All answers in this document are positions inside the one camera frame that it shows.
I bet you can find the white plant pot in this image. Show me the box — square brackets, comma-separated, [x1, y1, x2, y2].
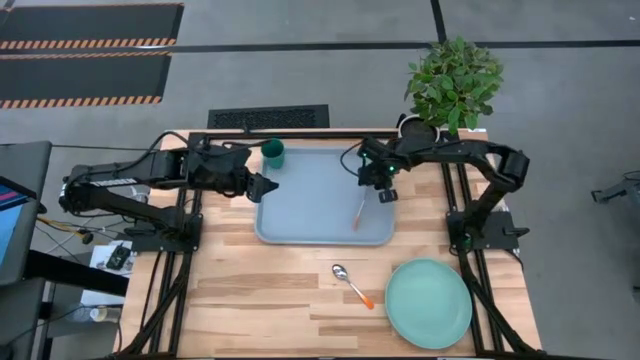
[397, 113, 441, 144]

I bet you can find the clear plastic bottle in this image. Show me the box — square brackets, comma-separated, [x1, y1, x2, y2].
[74, 304, 123, 324]

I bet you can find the black keyboard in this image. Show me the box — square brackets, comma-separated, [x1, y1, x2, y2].
[207, 104, 331, 130]

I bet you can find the computer monitor blue screen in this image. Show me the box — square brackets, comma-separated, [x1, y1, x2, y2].
[0, 141, 54, 287]

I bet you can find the light green plate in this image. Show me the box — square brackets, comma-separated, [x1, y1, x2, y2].
[384, 257, 474, 351]

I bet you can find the small black controller device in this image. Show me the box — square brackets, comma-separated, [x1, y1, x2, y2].
[105, 243, 132, 271]

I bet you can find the grey stand leg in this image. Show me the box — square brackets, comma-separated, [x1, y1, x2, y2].
[591, 169, 640, 206]

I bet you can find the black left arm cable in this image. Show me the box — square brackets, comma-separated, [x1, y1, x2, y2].
[49, 130, 191, 169]

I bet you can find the metal fork orange handle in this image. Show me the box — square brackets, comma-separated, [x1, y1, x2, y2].
[352, 199, 369, 232]

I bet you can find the white paper sheet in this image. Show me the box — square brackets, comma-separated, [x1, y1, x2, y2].
[79, 239, 135, 307]

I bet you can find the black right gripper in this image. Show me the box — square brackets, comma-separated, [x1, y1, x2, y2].
[357, 139, 404, 204]

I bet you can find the black mat with hazard stripes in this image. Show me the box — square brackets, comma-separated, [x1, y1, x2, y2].
[0, 52, 173, 110]
[0, 3, 185, 51]

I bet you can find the green cup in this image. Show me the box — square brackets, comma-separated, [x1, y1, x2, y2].
[261, 138, 286, 170]

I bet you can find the green leafy plant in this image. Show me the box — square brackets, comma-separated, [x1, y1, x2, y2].
[403, 35, 505, 136]

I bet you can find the black aluminium table frame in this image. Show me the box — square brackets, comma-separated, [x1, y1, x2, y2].
[114, 129, 546, 360]

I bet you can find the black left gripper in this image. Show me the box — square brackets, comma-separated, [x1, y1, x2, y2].
[192, 144, 280, 204]

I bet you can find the grey plastic tray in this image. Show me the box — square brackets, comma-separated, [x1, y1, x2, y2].
[254, 146, 396, 247]

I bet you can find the black side table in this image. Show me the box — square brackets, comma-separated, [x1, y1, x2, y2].
[0, 249, 130, 360]

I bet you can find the metal spoon orange handle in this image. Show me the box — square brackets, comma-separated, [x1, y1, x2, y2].
[331, 263, 375, 311]

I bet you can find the yellow cable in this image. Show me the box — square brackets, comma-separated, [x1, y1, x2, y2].
[37, 214, 84, 239]

